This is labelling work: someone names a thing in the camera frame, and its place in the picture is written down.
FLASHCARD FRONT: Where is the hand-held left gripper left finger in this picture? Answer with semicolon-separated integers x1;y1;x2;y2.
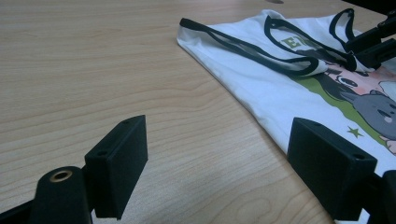
83;115;149;220

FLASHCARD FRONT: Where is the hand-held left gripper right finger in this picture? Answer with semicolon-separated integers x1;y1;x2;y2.
286;117;378;222

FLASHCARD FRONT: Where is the white printed tank top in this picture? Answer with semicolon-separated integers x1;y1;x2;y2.
177;8;396;224

